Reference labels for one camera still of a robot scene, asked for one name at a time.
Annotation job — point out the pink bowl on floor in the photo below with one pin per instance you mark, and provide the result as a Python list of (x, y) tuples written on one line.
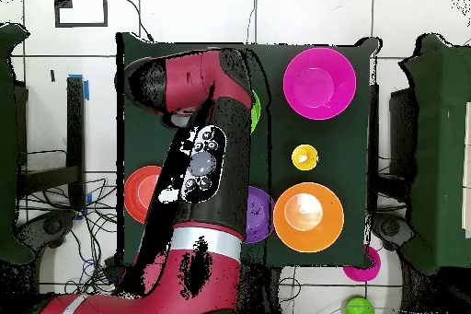
[(368, 273)]

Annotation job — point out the orange plastic bowl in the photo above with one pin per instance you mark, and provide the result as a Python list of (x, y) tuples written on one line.
[(323, 233)]

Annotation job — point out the yellow plastic cup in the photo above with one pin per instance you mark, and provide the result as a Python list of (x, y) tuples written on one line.
[(305, 163)]

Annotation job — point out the black floor box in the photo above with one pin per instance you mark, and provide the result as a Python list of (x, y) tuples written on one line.
[(114, 268)]

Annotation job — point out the purple plastic bowl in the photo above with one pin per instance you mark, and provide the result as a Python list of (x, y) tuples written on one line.
[(261, 214)]

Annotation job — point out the red plastic bowl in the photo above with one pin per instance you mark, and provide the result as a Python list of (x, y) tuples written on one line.
[(134, 196)]

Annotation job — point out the green bowl on floor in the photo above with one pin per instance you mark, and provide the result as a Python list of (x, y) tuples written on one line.
[(358, 308)]

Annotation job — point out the blue tape strip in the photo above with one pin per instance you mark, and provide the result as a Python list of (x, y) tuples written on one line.
[(86, 89)]

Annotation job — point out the green cloth side table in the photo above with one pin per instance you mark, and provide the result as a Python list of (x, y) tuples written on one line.
[(7, 144), (441, 144)]

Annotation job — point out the black pedestal leg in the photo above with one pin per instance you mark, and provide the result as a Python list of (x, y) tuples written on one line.
[(51, 225), (390, 227)]

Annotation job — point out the large pink plastic bowl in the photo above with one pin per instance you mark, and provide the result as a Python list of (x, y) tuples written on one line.
[(319, 83)]

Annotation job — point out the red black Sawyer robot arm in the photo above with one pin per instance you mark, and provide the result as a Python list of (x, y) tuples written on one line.
[(184, 78)]

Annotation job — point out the dark green table cloth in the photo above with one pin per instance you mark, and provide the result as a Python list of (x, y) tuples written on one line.
[(346, 137)]

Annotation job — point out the large green plastic bowl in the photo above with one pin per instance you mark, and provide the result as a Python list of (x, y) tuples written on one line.
[(256, 111)]

